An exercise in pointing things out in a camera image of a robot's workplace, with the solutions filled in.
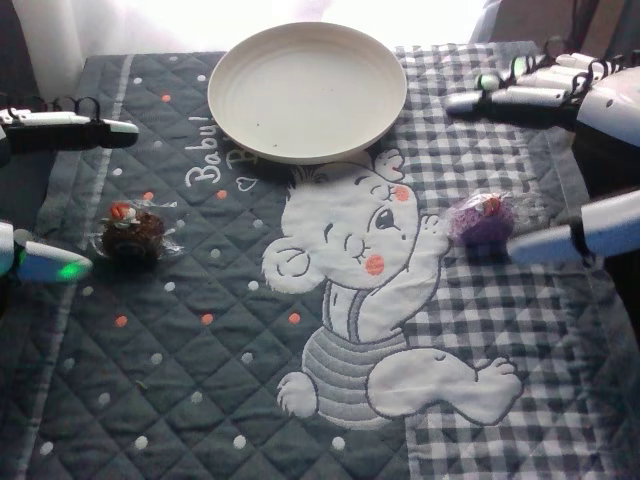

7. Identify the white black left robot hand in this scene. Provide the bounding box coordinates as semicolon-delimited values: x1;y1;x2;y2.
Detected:
444;49;640;265

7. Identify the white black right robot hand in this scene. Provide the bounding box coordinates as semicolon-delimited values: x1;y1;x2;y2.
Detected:
0;96;140;289

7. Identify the dark round chocolate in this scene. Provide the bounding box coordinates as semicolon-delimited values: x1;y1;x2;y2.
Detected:
87;197;189;274

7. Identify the white pink cake slice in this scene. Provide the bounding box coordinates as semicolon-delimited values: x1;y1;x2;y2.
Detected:
447;192;526;249

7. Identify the round white plate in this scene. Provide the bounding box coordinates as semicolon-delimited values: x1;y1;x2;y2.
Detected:
207;21;409;165

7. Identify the grey quilt with bear print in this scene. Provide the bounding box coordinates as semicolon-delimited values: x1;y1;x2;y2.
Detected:
0;42;640;480

